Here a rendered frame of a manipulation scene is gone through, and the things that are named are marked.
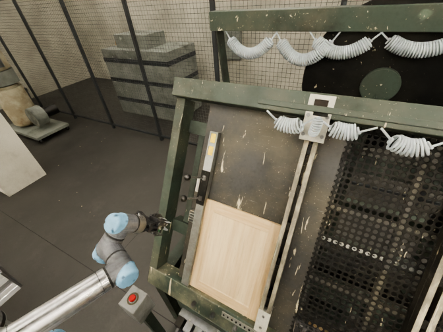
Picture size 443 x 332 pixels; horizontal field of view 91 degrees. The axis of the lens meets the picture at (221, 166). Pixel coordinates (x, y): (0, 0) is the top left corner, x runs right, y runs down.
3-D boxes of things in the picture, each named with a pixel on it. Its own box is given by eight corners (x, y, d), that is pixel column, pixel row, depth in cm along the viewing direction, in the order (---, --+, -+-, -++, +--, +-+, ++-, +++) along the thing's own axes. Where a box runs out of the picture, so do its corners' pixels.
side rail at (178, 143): (160, 258, 154) (149, 265, 144) (187, 100, 135) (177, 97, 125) (167, 262, 152) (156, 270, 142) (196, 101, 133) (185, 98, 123)
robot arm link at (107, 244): (97, 272, 76) (115, 245, 76) (87, 251, 82) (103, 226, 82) (117, 271, 82) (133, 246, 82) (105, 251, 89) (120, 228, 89)
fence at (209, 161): (184, 279, 139) (180, 282, 135) (213, 131, 123) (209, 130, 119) (191, 282, 137) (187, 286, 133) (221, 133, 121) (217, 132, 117)
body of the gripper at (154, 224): (163, 236, 100) (145, 236, 89) (149, 229, 104) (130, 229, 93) (169, 220, 101) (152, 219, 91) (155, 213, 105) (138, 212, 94)
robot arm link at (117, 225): (97, 227, 80) (110, 207, 80) (120, 227, 90) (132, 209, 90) (109, 240, 77) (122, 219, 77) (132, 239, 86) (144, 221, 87)
